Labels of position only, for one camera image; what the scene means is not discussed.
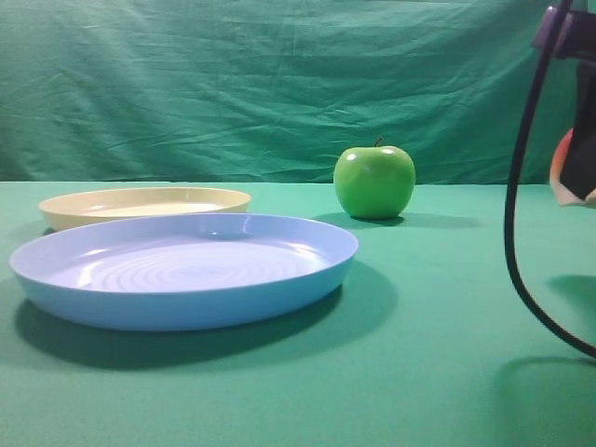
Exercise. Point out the green apple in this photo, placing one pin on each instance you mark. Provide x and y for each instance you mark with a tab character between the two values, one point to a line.
374	182

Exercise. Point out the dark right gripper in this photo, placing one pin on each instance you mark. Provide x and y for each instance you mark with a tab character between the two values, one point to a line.
576	40

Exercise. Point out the green backdrop cloth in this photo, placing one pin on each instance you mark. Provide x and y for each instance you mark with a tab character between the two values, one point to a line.
260	91

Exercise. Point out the blue plastic plate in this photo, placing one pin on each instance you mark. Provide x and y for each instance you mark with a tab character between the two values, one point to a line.
184	272

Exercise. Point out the yellow plastic plate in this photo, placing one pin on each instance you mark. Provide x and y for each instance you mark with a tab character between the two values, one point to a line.
74	210

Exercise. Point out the red yellow round bread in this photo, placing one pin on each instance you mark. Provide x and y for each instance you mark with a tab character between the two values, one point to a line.
561	172

